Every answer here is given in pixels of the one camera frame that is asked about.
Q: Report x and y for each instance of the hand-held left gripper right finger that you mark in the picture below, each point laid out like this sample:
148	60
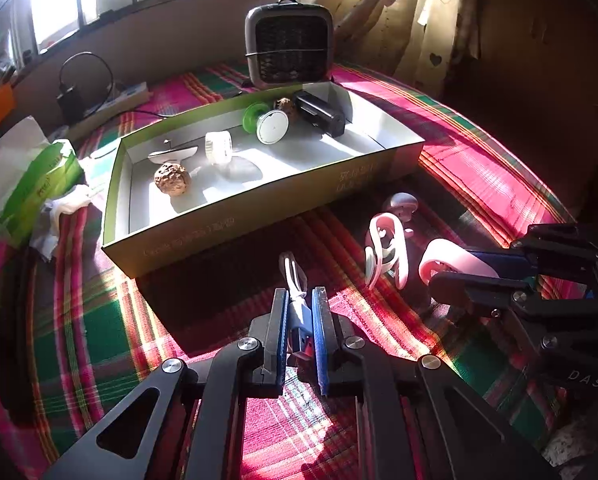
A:
320	340

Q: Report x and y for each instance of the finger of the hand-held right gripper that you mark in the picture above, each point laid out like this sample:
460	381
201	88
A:
469	292
499	264

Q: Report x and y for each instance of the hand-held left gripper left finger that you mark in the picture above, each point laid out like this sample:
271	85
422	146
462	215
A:
280	340

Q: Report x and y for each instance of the small white metal tool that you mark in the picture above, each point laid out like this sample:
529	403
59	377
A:
299	305

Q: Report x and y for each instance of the green and white cardboard box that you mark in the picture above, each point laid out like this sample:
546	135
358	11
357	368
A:
259	160

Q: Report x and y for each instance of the brown walnut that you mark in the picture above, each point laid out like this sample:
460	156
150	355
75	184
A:
171	177
284	106

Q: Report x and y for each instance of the small translucent white tape roll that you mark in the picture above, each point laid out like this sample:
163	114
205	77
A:
218	147

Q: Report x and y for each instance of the black rectangular device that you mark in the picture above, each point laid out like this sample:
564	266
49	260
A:
320	112

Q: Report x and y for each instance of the speckled grey cloth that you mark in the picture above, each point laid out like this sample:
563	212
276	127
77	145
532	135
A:
571	442

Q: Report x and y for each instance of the white mushroom-shaped knob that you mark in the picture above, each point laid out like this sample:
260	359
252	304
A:
400	204

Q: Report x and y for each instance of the plaid cloth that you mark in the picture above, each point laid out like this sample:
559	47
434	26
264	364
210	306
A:
104	340

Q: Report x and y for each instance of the brown wooden cabinet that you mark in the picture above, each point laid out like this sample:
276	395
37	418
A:
544	60

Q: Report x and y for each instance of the green and white suction holder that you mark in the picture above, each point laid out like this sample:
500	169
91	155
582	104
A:
271	127

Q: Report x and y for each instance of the white dish-shaped spinning top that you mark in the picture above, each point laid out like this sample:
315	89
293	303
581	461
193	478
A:
171	154

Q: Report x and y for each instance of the crumpled white tissue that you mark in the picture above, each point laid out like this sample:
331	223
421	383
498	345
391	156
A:
61	210

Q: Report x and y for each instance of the cream heart-print curtain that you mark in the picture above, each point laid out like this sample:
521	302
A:
409	20

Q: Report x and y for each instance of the white power strip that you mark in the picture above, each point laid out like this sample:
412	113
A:
124	96

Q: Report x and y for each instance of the green tissue pack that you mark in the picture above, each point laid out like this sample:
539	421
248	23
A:
34	180

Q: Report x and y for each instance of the grey mini heater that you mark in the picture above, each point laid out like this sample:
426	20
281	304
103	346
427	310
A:
289	45

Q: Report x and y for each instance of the black power adapter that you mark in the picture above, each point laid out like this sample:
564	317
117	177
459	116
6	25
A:
69	105

